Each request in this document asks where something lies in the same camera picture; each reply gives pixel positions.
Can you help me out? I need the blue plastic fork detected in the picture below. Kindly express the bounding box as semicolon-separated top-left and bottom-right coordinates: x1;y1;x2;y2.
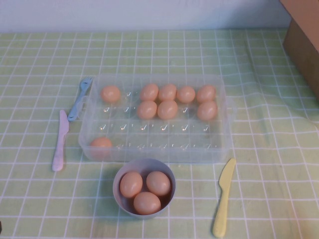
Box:
67;76;94;122

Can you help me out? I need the grey round bowl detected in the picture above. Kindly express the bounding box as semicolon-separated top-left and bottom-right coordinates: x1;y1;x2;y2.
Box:
113;158;176;220

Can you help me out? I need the brown cardboard box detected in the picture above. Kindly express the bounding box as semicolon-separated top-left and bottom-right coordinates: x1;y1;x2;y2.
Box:
279;0;319;100

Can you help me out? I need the pink plastic knife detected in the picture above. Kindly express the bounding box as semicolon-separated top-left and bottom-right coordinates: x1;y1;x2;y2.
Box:
51;110;70;172

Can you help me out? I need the brown egg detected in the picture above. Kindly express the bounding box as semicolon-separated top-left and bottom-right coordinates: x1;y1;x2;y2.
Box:
146;171;171;197
137;100;158;120
176;86;196;104
89;136;113;160
196;85;217;103
140;83;160;102
119;171;144;199
100;85;122;103
158;84;177;102
196;100;219;121
133;191;162;216
157;100;178;120

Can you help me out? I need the yellow plastic knife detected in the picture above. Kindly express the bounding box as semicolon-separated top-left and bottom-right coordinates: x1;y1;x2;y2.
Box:
212;158;237;238

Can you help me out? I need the clear plastic egg box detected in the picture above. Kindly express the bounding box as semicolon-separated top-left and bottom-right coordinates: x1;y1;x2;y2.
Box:
78;73;236;164

